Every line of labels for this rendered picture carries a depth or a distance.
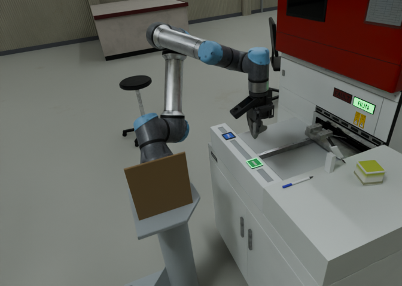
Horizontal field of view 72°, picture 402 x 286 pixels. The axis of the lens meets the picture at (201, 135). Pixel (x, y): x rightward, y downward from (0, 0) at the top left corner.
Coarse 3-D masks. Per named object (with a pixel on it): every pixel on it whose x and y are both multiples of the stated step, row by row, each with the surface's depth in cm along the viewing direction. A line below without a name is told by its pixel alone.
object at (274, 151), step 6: (306, 138) 155; (288, 144) 152; (294, 144) 152; (300, 144) 153; (306, 144) 155; (270, 150) 149; (276, 150) 149; (282, 150) 151; (288, 150) 152; (264, 156) 148; (270, 156) 149
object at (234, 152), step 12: (216, 132) 149; (216, 144) 152; (228, 144) 138; (240, 144) 137; (228, 156) 139; (240, 156) 129; (252, 156) 128; (228, 168) 144; (240, 168) 127; (264, 168) 120; (240, 180) 131; (252, 180) 118; (264, 180) 114; (276, 180) 113; (252, 192) 121
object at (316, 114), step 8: (320, 112) 160; (312, 120) 166; (328, 120) 153; (344, 128) 144; (336, 136) 151; (352, 136) 140; (360, 136) 136; (352, 144) 143; (368, 144) 132; (376, 144) 130; (360, 152) 138
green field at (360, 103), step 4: (356, 100) 133; (360, 100) 131; (356, 104) 134; (360, 104) 132; (364, 104) 130; (368, 104) 127; (364, 108) 130; (368, 108) 128; (372, 108) 126; (372, 112) 127
